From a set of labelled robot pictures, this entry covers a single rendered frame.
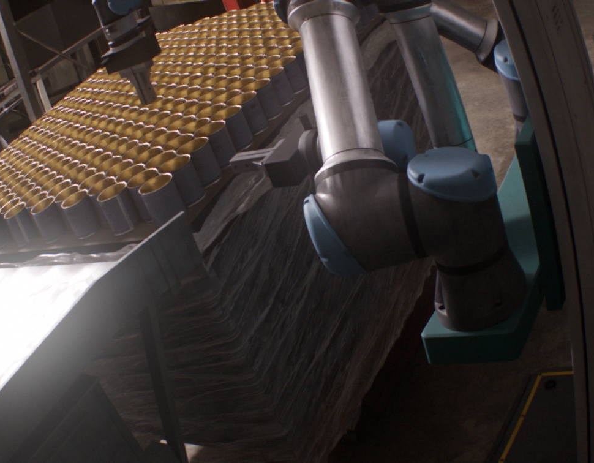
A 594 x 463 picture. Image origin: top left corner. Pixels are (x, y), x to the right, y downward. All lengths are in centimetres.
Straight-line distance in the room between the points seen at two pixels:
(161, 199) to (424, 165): 58
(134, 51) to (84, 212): 35
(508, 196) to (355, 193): 44
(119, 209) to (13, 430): 62
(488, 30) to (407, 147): 41
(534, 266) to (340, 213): 34
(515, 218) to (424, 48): 33
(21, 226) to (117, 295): 57
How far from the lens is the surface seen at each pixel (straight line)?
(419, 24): 132
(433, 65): 133
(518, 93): 154
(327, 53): 124
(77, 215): 170
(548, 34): 114
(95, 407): 136
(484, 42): 165
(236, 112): 174
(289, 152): 142
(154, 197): 154
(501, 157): 410
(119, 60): 177
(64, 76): 993
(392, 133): 134
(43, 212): 178
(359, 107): 120
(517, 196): 149
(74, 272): 165
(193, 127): 181
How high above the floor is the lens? 165
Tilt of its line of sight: 23 degrees down
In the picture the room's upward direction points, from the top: 22 degrees counter-clockwise
